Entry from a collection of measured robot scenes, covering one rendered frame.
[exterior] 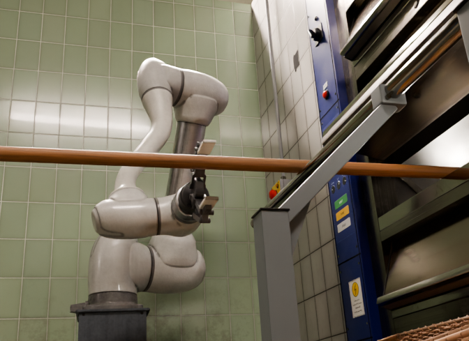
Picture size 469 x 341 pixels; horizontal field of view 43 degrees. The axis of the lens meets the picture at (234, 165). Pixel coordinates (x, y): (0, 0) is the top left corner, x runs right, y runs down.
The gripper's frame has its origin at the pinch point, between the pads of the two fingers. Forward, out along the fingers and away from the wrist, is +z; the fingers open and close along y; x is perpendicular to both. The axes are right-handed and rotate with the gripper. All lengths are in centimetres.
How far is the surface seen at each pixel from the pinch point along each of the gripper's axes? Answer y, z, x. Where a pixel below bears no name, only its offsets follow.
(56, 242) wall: -14, -115, 35
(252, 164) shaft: 1.2, 7.3, -7.8
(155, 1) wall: -134, -115, -5
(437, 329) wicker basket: 36, -1, -51
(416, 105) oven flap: -18, 6, -52
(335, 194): -12, -44, -51
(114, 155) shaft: 0.6, 7.5, 21.6
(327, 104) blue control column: -43, -41, -51
